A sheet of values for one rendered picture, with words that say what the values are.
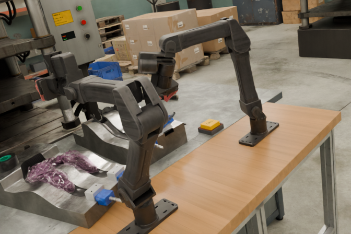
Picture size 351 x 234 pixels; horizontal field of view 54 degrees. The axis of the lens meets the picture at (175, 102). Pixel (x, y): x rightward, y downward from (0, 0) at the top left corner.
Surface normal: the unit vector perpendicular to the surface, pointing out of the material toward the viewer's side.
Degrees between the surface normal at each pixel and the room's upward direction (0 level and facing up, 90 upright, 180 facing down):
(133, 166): 92
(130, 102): 64
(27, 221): 0
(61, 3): 90
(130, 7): 90
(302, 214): 0
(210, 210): 0
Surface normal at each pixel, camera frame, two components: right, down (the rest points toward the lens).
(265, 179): -0.19, -0.92
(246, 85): 0.17, 0.30
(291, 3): -0.79, 0.31
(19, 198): -0.48, 0.39
